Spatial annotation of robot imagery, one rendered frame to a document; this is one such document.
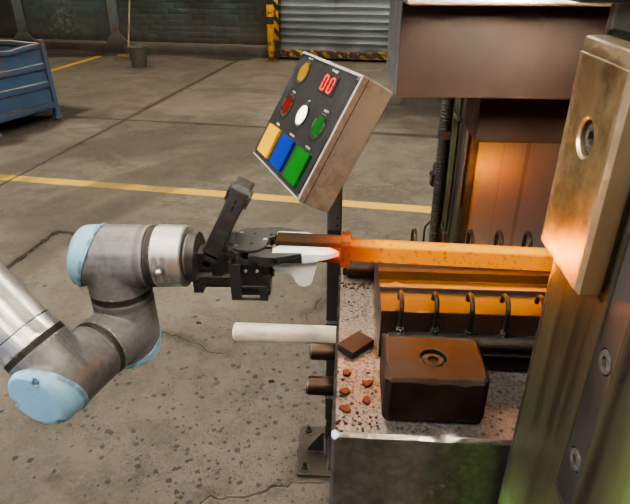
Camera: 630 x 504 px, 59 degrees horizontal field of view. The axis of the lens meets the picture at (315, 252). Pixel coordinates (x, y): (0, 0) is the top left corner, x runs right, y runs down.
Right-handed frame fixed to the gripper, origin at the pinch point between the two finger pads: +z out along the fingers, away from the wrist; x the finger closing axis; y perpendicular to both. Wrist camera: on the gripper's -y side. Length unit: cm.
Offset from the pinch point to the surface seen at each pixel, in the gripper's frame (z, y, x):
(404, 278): 10.8, 6.2, -1.6
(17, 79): -298, 61, -423
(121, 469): -67, 104, -46
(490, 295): 22.3, 6.0, 2.7
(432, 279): 14.9, 6.3, -1.7
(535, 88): 22.3, -23.0, 7.1
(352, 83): 2.6, -12.8, -44.4
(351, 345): 3.2, 12.1, 6.8
